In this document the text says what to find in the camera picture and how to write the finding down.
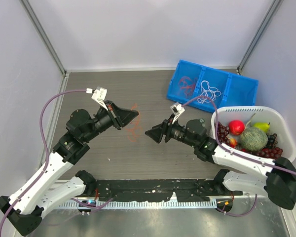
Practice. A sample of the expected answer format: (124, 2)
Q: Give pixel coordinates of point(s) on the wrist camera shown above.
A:
(98, 95)
(177, 110)

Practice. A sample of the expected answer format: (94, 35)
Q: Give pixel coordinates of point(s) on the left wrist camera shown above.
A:
(98, 95)

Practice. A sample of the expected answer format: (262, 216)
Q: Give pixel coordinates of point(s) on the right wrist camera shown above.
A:
(177, 110)

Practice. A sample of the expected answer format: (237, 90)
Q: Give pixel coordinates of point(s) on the dark grapes bunch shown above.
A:
(272, 141)

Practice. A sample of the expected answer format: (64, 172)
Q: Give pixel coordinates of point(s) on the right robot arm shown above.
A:
(275, 179)

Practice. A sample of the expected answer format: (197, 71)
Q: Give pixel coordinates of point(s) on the red apple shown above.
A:
(236, 127)

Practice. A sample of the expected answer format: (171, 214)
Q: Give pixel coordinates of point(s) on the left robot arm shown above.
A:
(26, 208)

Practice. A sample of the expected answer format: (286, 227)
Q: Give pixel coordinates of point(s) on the cantaloupe melon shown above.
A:
(253, 139)

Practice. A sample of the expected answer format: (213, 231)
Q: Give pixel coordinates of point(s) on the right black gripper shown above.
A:
(165, 128)

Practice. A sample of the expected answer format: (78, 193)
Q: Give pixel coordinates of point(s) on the green pear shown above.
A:
(265, 127)

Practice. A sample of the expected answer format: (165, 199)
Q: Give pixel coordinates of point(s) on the red grapes bunch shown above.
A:
(223, 132)

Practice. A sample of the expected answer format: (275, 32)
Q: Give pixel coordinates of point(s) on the slotted cable duct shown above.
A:
(171, 204)

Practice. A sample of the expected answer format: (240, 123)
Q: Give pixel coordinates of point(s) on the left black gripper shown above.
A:
(120, 117)

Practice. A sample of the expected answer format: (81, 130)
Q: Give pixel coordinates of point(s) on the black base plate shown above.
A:
(158, 190)

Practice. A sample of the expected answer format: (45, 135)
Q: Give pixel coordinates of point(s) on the small peach fruit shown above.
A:
(232, 143)

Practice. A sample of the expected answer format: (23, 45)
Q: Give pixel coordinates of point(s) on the blue three-compartment bin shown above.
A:
(223, 88)

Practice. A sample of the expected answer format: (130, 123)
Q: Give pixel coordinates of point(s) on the white plastic basket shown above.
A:
(262, 114)

